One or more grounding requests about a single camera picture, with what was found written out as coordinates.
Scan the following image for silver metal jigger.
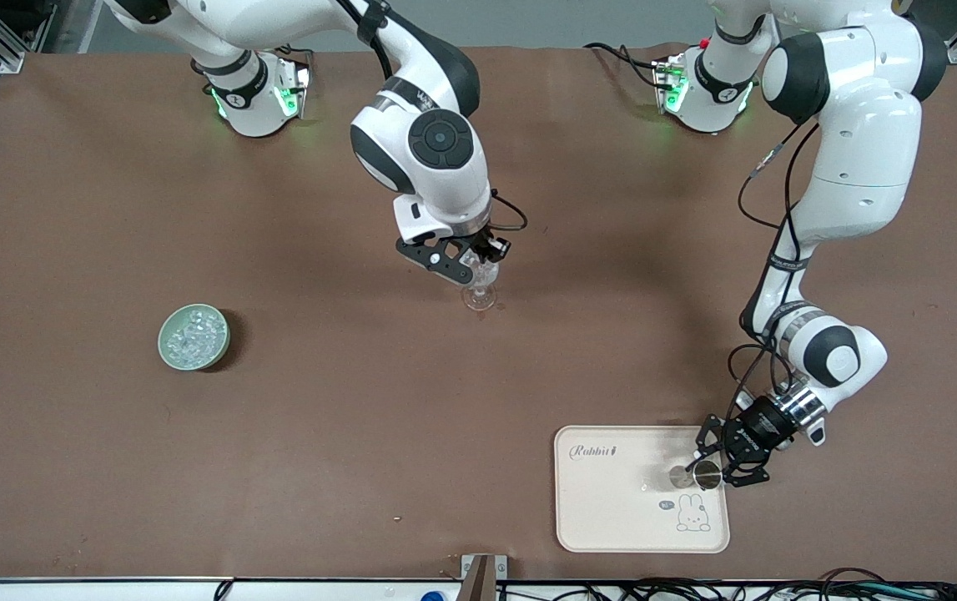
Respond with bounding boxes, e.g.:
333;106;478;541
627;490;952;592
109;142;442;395
667;462;723;491

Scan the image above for clear ice cubes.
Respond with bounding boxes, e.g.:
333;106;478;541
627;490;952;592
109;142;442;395
168;309;224;366

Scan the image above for metal arm base connector plate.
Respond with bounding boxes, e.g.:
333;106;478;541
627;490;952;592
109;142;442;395
652;55;689;114
276;57;313;119

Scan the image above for clear stemmed wine glass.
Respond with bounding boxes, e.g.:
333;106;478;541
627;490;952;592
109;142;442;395
461;255;501;312

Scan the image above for cream rabbit print tray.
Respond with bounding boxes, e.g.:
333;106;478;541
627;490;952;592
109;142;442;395
554;425;731;554

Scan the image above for brown table cover mat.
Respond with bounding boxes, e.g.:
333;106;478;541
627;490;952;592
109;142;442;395
0;43;957;583

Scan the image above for green ceramic bowl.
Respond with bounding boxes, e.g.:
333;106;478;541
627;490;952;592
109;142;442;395
158;303;231;371

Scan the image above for tangled black floor cables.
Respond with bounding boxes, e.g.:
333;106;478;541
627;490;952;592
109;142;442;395
495;568;957;601

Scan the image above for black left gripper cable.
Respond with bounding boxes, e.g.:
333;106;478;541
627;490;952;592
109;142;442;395
727;121;821;435

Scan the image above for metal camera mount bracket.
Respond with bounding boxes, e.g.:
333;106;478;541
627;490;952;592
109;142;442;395
461;553;509;601

